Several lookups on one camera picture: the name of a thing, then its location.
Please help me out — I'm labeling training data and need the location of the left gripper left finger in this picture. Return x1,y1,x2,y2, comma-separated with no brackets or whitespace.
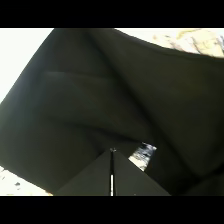
54,148,113,197

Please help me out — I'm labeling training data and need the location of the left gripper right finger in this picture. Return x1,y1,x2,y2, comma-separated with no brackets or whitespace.
112,148,171,197

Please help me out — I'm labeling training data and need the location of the black garment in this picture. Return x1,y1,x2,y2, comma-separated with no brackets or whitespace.
0,27,224,197

